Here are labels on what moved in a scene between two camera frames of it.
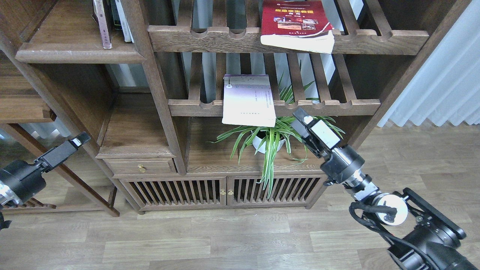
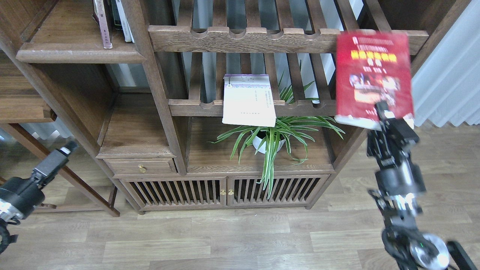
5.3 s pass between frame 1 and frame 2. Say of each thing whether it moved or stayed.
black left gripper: moved
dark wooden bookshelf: stayed
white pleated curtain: stayed
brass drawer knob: stayed
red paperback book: moved
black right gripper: moved
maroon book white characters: stayed
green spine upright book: stayed
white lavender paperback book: stayed
